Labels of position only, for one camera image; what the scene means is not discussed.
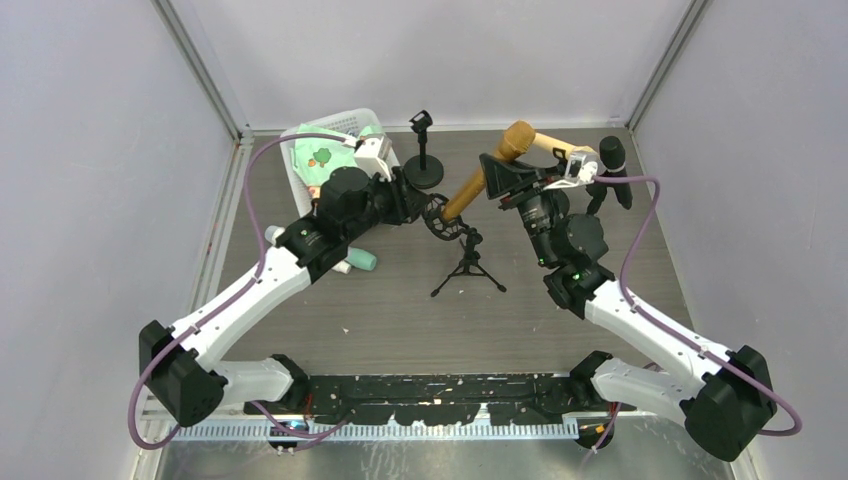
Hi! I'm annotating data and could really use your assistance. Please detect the black tripod shock-mount stand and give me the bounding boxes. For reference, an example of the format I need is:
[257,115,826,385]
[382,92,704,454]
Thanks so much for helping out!
[421,192,508,299]

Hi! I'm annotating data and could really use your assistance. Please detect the brown microphone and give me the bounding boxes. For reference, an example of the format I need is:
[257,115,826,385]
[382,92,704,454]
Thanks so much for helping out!
[440,119,537,223]

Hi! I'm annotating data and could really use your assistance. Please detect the black microphone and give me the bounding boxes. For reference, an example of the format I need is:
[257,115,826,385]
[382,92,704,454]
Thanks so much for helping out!
[599,135,633,210]

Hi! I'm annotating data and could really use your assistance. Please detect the white microphone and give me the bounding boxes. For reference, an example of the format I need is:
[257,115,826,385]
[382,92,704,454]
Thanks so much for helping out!
[264,225,352,274]

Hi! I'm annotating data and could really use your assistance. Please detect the black round-base stand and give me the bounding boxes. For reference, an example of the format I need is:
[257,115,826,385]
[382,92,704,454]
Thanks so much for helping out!
[551,147,572,165]
[403,110,444,190]
[586,174,609,215]

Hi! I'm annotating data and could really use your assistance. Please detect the beige microphone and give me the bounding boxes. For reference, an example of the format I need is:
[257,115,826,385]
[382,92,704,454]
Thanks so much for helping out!
[532,132,599,158]

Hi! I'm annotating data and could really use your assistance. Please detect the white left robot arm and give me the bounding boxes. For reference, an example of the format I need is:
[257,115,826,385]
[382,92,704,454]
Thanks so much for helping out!
[139,167,428,428]

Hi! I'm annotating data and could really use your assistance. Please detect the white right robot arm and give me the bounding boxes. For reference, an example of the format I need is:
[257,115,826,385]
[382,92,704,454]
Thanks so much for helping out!
[480,154,777,462]

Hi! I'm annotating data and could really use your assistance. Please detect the mint green microphone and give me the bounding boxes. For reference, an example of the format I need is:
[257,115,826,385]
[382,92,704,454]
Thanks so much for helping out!
[345,247,378,271]

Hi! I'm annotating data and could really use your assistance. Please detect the white plastic basket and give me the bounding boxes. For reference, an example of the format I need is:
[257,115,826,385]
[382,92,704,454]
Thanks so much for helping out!
[280,108,384,215]

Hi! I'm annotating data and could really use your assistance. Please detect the green cartoon print cloth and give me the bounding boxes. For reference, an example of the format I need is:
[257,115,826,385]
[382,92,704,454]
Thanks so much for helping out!
[290,138,356,198]

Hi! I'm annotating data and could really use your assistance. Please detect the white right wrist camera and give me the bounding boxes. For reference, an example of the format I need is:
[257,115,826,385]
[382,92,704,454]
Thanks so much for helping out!
[545,149,600,190]

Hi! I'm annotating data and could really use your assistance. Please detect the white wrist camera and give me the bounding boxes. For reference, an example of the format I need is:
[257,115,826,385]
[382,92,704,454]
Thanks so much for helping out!
[354,133,393,181]
[545,149,600,190]

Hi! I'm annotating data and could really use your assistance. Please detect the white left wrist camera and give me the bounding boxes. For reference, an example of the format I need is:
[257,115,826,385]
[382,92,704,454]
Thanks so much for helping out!
[354,133,393,181]

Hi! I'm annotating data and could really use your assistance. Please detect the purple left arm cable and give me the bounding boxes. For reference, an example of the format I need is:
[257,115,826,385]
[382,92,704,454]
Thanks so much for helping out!
[127,133,359,452]

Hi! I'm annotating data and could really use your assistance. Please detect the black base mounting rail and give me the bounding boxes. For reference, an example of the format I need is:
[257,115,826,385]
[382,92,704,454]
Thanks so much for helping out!
[261,373,613,426]

